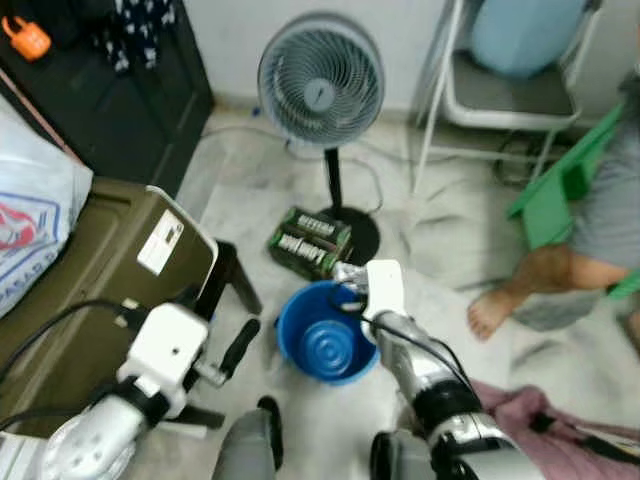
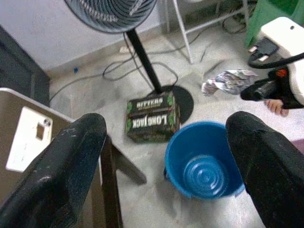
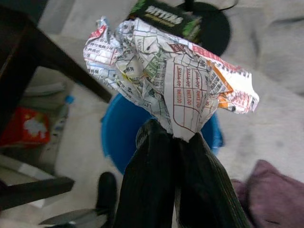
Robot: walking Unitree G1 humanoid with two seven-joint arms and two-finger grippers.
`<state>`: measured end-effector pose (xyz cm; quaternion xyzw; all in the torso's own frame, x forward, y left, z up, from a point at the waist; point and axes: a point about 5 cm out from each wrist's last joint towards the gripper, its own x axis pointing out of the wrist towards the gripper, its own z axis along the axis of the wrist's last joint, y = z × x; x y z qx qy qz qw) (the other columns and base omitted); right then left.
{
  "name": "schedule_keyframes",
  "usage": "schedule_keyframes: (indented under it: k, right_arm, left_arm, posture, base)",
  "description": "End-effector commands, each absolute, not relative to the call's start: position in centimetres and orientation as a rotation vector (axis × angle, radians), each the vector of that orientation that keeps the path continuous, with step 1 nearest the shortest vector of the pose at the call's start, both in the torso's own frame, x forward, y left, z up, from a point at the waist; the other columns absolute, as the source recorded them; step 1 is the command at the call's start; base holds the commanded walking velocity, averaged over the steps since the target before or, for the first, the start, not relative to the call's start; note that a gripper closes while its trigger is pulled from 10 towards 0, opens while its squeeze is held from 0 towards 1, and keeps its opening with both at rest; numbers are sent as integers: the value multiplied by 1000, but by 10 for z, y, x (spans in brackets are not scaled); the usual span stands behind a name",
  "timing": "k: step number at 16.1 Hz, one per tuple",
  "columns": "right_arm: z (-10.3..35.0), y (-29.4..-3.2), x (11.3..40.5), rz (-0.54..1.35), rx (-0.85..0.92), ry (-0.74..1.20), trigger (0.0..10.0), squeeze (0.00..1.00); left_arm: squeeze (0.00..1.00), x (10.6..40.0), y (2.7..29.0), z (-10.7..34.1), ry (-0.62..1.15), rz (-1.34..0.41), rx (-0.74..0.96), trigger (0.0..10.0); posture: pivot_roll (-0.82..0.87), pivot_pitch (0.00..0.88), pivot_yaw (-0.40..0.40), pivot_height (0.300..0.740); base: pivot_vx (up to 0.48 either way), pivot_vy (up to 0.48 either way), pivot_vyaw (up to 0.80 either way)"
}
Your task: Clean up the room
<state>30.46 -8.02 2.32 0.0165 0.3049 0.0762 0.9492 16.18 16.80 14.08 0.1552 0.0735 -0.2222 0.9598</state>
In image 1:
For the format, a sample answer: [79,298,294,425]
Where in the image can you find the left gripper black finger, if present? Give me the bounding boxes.
[221,317,262,381]

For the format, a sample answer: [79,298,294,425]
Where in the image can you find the blue plastic bucket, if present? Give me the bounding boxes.
[275,280,381,386]

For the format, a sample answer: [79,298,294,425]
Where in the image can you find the green printed carton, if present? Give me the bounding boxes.
[267,207,353,281]

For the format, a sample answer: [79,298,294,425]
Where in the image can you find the grey left robot leg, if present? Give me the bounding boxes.
[212,395,284,480]

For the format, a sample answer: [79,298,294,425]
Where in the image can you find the grey robot leg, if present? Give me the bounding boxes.
[370,430,441,480]
[212,395,284,480]

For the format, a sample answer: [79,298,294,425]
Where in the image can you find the olive green storage box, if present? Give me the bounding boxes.
[0,178,219,436]

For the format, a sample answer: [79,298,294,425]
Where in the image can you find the grey right robot leg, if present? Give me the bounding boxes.
[370,430,441,480]

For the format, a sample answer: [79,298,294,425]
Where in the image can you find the seated person grey shorts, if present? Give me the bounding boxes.
[467,70,640,341]

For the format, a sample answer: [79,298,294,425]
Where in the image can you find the grey standing fan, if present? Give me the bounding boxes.
[257,12,386,266]

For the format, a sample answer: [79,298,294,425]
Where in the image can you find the green plastic chair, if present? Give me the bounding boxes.
[505,100,640,301]

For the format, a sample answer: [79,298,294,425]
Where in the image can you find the pink printed blanket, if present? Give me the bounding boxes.
[470,380,640,480]

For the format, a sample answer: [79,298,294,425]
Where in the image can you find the white printed plastic bag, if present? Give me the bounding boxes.
[0,95,93,321]

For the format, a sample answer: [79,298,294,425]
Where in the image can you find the white metal folding chair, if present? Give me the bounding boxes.
[412,0,606,196]

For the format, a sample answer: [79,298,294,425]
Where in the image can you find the black cabinet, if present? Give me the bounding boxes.
[0,0,214,196]

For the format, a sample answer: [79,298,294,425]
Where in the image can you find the light blue cushion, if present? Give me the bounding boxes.
[470,0,591,79]

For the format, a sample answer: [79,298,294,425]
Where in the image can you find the dark white-dotted cloth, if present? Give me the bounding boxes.
[95,0,181,76]

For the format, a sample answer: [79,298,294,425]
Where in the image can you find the orange padlock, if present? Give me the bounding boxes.
[0,15,51,63]

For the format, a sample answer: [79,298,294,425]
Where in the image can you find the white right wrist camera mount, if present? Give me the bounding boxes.
[362,260,406,319]

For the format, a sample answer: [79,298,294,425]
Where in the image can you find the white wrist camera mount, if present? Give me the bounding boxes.
[362,260,406,319]
[118,303,209,396]

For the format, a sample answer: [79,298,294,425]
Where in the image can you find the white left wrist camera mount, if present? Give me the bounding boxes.
[118,303,209,396]

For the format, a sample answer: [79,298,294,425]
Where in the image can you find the black strap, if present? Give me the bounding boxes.
[528,408,640,466]

